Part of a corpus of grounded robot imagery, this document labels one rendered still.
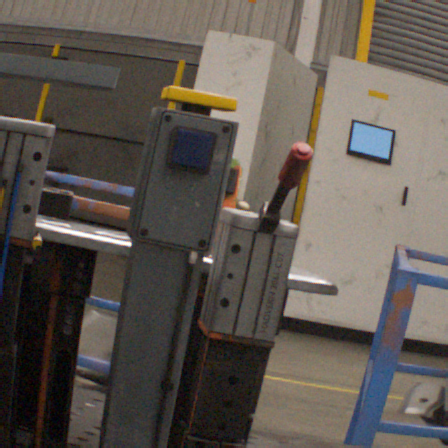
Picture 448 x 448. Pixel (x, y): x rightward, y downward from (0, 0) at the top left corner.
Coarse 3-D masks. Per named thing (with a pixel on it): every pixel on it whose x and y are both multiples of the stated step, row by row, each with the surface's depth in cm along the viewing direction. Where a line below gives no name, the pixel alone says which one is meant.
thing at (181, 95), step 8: (168, 88) 107; (176, 88) 107; (184, 88) 107; (168, 96) 107; (176, 96) 107; (184, 96) 107; (192, 96) 107; (200, 96) 107; (208, 96) 107; (216, 96) 107; (224, 96) 107; (184, 104) 109; (192, 104) 109; (200, 104) 107; (208, 104) 107; (216, 104) 107; (224, 104) 107; (232, 104) 107; (192, 112) 109; (200, 112) 109; (208, 112) 109
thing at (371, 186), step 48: (336, 96) 894; (384, 96) 889; (432, 96) 884; (336, 144) 895; (384, 144) 888; (432, 144) 885; (336, 192) 896; (384, 192) 891; (432, 192) 886; (336, 240) 897; (384, 240) 892; (432, 240) 887; (384, 288) 893; (432, 288) 888; (336, 336) 902; (432, 336) 889
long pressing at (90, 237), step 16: (48, 224) 139; (64, 224) 144; (80, 224) 149; (64, 240) 133; (80, 240) 134; (96, 240) 134; (112, 240) 134; (128, 240) 141; (128, 256) 134; (208, 256) 142; (208, 272) 136; (304, 272) 147; (288, 288) 137; (304, 288) 137; (320, 288) 137; (336, 288) 139
